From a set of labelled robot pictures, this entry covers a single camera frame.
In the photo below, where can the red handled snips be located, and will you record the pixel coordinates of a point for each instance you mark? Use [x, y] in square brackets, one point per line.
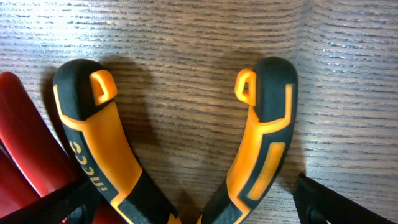
[34, 150]

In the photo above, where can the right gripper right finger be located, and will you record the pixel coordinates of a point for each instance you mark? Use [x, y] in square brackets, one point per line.
[316, 203]

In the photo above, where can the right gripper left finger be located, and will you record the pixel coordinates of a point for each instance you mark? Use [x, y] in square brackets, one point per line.
[75, 203]

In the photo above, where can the orange black long-nose pliers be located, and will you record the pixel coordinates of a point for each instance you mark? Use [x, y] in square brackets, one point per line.
[84, 94]

